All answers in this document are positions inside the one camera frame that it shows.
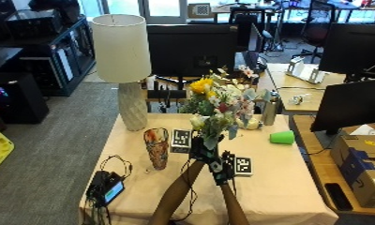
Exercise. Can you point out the white loose flower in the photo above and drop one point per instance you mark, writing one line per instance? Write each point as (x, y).
(251, 124)

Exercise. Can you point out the white table lamp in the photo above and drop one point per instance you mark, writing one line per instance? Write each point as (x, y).
(120, 50)

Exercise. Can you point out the black shelf unit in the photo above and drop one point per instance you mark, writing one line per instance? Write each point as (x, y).
(50, 59)

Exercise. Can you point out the silver metal bottle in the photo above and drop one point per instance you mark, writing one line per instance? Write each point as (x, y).
(270, 111)

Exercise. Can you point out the wooden side table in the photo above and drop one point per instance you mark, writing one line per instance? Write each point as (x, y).
(316, 162)

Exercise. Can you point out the white marker cube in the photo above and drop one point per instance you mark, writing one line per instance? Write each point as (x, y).
(243, 165)
(182, 139)

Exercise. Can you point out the wooden desk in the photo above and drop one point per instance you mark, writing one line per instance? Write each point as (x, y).
(287, 84)

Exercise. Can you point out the colourful patterned glass vase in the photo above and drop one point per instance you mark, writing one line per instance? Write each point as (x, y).
(156, 148)

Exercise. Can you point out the printed marker board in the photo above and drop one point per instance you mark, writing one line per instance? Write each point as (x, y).
(202, 9)

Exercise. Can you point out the mixed flower bouquet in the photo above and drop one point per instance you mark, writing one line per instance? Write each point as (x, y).
(220, 103)

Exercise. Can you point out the person's left hand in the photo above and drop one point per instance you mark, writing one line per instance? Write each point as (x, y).
(200, 150)

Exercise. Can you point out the green plastic cup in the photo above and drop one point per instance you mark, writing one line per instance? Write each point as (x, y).
(282, 137)

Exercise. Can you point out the black computer monitor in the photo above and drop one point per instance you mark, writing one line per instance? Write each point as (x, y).
(354, 104)
(356, 48)
(187, 47)

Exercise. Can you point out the cardboard box with blue tape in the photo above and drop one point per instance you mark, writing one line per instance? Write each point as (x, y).
(362, 168)

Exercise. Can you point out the white desk stand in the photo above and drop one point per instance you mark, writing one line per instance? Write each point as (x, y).
(306, 72)

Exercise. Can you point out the person's right hand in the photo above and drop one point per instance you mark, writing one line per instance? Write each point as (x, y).
(222, 170)

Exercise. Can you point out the beige tablecloth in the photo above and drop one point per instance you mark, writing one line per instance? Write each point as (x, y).
(271, 184)

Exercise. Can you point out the black computer tower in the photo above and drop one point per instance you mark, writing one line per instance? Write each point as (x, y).
(20, 97)

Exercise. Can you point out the black device with screen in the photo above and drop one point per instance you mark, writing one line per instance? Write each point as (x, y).
(106, 187)

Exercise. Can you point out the black office chair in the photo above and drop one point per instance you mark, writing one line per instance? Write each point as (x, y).
(319, 28)

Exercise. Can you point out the black phone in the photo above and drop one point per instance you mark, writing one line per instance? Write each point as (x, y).
(338, 197)

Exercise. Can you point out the clear plastic item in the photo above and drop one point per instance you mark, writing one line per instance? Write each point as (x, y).
(299, 99)

